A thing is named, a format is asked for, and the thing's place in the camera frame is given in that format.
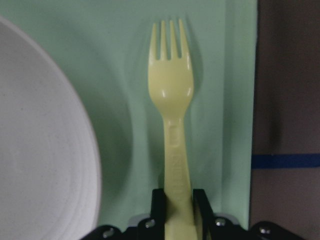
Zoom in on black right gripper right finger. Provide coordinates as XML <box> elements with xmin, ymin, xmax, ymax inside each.
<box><xmin>193</xmin><ymin>189</ymin><xmax>215</xmax><ymax>240</ymax></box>

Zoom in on yellow plastic fork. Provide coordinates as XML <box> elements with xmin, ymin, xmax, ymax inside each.
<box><xmin>148</xmin><ymin>19</ymin><xmax>197</xmax><ymax>240</ymax></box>

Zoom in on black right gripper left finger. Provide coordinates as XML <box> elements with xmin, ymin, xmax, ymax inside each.
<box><xmin>150</xmin><ymin>188</ymin><xmax>167</xmax><ymax>240</ymax></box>

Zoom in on white round plate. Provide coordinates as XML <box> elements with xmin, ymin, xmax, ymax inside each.
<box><xmin>0</xmin><ymin>18</ymin><xmax>101</xmax><ymax>240</ymax></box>

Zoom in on light green plastic tray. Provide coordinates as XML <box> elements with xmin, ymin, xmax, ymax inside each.
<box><xmin>0</xmin><ymin>0</ymin><xmax>258</xmax><ymax>229</ymax></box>

